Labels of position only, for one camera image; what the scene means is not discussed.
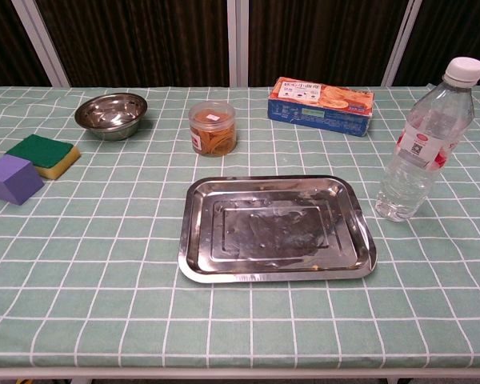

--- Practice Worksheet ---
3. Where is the transparent water bottle white cap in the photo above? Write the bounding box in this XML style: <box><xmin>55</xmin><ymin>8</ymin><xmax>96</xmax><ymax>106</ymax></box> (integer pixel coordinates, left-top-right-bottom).
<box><xmin>374</xmin><ymin>56</ymin><xmax>480</xmax><ymax>222</ymax></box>

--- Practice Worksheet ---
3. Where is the rectangular stainless steel tray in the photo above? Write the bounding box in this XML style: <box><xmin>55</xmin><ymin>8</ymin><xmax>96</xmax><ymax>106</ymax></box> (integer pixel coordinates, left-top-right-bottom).
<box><xmin>177</xmin><ymin>174</ymin><xmax>378</xmax><ymax>285</ymax></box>

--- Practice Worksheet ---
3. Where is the orange glass jar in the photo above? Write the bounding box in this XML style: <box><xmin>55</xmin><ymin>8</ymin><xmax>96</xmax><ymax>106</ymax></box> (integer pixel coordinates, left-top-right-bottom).
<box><xmin>188</xmin><ymin>101</ymin><xmax>238</xmax><ymax>158</ymax></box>

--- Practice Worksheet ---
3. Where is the orange blue biscuit box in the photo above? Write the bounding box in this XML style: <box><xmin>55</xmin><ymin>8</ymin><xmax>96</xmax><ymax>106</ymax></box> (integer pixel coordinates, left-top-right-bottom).
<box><xmin>267</xmin><ymin>76</ymin><xmax>375</xmax><ymax>138</ymax></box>

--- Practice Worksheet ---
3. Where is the green white checked tablecloth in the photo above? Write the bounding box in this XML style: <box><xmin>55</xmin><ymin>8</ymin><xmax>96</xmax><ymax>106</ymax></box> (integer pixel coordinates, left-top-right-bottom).
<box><xmin>0</xmin><ymin>86</ymin><xmax>480</xmax><ymax>369</ymax></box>

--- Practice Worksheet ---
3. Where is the stainless steel bowl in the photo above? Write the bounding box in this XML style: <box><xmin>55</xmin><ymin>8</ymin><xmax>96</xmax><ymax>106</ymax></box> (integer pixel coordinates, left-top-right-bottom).
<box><xmin>74</xmin><ymin>92</ymin><xmax>149</xmax><ymax>142</ymax></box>

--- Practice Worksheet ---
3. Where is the green yellow scouring sponge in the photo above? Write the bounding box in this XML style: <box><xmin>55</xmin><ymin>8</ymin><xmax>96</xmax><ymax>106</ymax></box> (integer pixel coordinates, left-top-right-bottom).
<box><xmin>5</xmin><ymin>134</ymin><xmax>82</xmax><ymax>181</ymax></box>

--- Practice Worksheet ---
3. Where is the purple foam cube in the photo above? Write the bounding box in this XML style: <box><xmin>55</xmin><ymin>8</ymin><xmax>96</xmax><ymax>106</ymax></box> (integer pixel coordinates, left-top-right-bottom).
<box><xmin>0</xmin><ymin>154</ymin><xmax>46</xmax><ymax>206</ymax></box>

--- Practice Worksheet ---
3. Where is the white screen frame post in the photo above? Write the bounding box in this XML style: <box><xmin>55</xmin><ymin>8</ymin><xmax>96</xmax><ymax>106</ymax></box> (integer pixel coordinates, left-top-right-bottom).
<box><xmin>381</xmin><ymin>0</ymin><xmax>424</xmax><ymax>87</ymax></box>
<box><xmin>10</xmin><ymin>0</ymin><xmax>71</xmax><ymax>88</ymax></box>
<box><xmin>227</xmin><ymin>0</ymin><xmax>250</xmax><ymax>88</ymax></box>

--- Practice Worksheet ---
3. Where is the white table frame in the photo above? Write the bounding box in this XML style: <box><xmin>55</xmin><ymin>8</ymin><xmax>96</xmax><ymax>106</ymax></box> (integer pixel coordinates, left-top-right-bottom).
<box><xmin>0</xmin><ymin>364</ymin><xmax>480</xmax><ymax>384</ymax></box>

